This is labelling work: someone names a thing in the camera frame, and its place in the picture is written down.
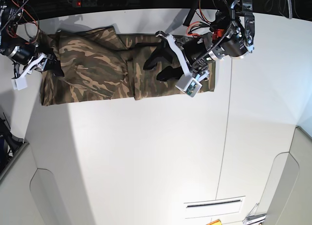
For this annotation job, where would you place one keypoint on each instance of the white camera box image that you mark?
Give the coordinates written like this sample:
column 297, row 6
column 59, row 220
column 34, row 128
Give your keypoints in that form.
column 19, row 83
column 188, row 85

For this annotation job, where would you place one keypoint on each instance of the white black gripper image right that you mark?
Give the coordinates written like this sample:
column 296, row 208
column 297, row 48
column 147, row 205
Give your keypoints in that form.
column 193, row 48

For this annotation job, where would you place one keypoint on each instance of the orange object at bottom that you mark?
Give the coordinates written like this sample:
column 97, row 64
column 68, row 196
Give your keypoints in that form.
column 217, row 222

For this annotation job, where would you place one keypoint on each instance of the black equipment at left edge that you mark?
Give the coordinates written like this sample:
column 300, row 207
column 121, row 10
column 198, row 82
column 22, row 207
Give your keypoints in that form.
column 9, row 144

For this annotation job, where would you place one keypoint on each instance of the white camera box image right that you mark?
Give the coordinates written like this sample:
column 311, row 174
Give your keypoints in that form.
column 188, row 85

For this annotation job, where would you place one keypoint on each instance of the white camera box image left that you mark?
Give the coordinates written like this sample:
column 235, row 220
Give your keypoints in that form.
column 19, row 83

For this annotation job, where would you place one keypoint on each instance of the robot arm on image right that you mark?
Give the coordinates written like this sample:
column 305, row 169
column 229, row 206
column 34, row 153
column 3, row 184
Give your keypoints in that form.
column 230, row 34

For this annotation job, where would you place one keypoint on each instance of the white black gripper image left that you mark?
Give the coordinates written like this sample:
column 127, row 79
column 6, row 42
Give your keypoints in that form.
column 23, row 54

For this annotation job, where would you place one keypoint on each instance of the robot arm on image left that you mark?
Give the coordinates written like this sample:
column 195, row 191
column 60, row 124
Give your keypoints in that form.
column 124, row 22

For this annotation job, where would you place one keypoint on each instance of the camouflage T-shirt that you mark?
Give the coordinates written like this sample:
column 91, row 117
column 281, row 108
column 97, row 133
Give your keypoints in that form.
column 92, row 79

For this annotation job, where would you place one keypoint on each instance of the black power strip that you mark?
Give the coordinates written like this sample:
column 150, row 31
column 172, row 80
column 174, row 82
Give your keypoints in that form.
column 97, row 3

